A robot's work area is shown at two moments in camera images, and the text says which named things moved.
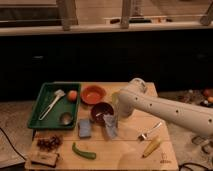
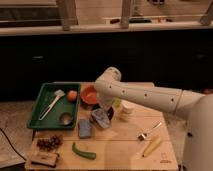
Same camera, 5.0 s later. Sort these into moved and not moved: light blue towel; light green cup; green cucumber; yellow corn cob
Moved: light blue towel
Not moved: yellow corn cob; green cucumber; light green cup
